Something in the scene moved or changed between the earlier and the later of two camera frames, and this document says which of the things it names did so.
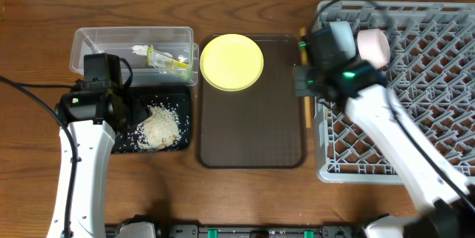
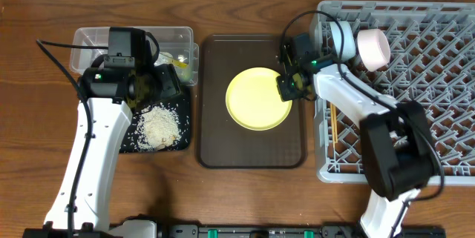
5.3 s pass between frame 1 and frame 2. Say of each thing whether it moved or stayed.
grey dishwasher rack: stayed
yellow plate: moved
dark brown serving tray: stayed
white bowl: stayed
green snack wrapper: stayed
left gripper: moved
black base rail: stayed
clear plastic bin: stayed
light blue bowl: stayed
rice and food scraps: stayed
